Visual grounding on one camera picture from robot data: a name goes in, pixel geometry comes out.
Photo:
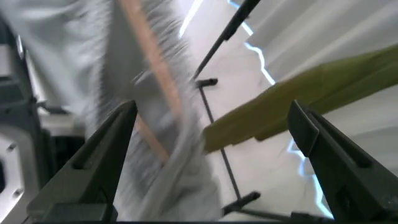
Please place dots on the green shirt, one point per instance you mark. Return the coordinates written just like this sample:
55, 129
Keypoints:
295, 93

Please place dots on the black clothes rack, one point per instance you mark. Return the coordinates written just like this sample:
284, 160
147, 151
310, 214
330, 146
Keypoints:
230, 29

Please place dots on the white curtain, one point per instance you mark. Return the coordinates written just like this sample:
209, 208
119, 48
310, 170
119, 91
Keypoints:
326, 31

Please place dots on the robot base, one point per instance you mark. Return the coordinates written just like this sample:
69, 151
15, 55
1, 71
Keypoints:
18, 102

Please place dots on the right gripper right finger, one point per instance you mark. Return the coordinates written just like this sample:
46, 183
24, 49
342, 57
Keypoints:
357, 183

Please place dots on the pale grey garment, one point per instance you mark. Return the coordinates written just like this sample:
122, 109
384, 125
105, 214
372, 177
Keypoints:
77, 46

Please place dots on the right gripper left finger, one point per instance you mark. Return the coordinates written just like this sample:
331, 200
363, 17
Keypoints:
87, 180

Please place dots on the pink clothes hanger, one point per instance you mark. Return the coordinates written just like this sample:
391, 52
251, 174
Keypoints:
148, 46

